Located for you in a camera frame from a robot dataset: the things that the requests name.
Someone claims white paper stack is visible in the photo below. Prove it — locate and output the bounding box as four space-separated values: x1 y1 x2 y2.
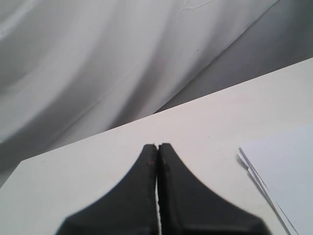
238 125 313 235

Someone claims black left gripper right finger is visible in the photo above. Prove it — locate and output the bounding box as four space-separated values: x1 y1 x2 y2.
157 143 267 235

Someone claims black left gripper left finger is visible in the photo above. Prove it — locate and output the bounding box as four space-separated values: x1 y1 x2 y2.
57 144 158 235

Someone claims grey backdrop cloth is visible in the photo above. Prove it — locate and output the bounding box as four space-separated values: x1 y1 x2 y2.
0 0 313 171

